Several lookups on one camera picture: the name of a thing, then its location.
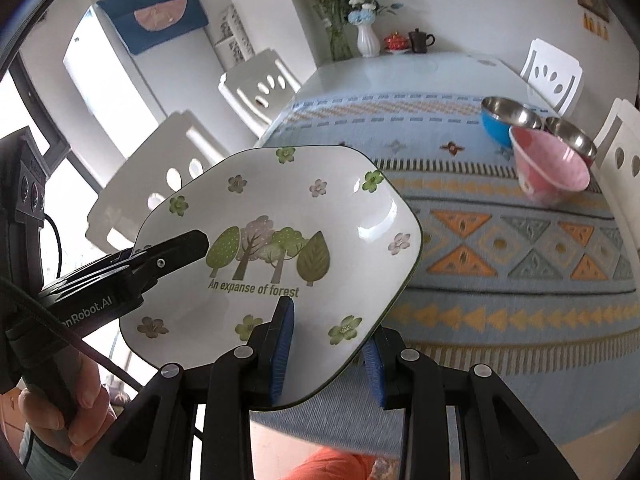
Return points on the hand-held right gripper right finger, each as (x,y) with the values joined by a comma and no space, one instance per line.
(374,375)

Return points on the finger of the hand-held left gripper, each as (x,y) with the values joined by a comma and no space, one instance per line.
(100,266)
(175,251)

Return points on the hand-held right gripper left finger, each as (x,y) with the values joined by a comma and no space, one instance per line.
(282,345)

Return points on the hexagonal tree print plate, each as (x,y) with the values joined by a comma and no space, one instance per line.
(350,240)

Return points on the blue steel bowl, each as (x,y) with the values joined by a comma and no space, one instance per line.
(510,110)

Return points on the red steel bowl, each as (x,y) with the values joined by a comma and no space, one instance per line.
(570,132)

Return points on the person's left hand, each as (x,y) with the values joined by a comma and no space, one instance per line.
(95,400)

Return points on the orange cloth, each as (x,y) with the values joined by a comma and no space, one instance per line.
(325,467)

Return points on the white dining chair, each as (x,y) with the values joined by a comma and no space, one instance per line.
(545,52)
(210,140)
(625,185)
(280,80)

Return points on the patterned blue tablecloth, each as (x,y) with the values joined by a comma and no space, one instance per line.
(500,285)

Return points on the blue hanging cloth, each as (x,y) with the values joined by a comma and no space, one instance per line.
(190,15)

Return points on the glass vase with dried flowers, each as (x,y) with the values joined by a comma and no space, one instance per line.
(341,45)

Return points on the pink ceramic bowl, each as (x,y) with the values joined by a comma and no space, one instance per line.
(550,165)

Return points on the white vase with blue flowers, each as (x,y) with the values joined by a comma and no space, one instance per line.
(368,42)

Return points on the red lidded teacup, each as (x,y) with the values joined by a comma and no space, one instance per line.
(396,42)

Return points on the dark brown mug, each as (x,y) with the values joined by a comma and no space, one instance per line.
(417,42)

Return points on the yellow hanging tassels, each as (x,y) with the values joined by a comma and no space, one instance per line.
(590,22)

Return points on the white wall shelf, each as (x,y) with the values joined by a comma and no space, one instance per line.
(235,40)

